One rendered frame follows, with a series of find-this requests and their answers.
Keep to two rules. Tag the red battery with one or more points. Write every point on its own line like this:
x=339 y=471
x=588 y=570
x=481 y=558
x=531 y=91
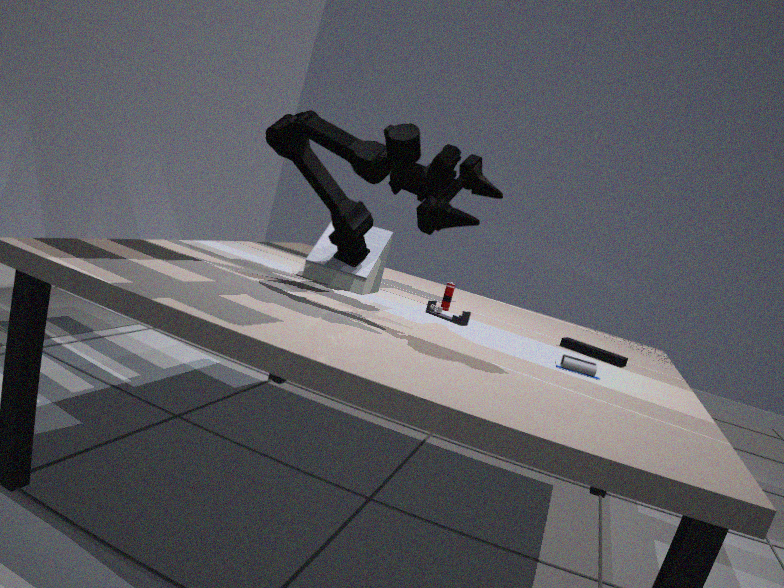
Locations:
x=448 y=296

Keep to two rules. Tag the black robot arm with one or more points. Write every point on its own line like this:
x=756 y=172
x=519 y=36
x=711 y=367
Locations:
x=289 y=137

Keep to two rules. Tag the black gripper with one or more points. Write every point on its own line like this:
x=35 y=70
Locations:
x=435 y=213

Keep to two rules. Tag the black rectangular bar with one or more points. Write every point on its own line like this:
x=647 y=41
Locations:
x=594 y=352

